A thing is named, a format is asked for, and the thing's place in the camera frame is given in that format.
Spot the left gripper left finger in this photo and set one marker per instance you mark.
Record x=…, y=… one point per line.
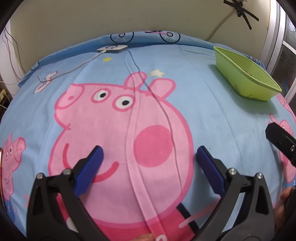
x=55, y=211

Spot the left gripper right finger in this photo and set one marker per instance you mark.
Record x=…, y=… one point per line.
x=255, y=219

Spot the person's right hand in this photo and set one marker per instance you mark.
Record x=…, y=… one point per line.
x=279, y=212

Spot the person's left hand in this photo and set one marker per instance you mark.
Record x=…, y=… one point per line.
x=146, y=237

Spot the green plastic basket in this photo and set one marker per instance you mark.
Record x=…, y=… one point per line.
x=246, y=77

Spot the blue cartoon pig bedsheet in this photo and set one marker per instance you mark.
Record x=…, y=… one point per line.
x=149, y=107

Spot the black tape cross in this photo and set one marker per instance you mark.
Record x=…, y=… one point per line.
x=241, y=11

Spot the white square charger device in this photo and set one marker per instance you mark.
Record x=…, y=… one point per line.
x=112, y=48

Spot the window frame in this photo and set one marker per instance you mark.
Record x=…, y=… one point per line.
x=278, y=54

